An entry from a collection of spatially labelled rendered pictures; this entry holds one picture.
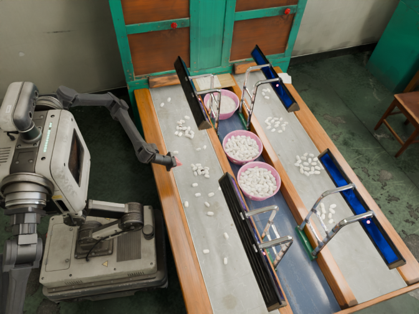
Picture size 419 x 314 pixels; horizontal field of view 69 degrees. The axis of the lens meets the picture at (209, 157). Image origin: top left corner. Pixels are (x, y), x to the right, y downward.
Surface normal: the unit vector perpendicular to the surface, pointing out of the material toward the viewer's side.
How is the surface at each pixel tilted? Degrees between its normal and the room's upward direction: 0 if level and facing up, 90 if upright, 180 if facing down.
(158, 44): 90
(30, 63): 90
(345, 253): 0
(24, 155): 0
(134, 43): 90
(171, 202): 0
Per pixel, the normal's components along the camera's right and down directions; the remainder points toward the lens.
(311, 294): 0.04, -0.61
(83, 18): 0.32, 0.76
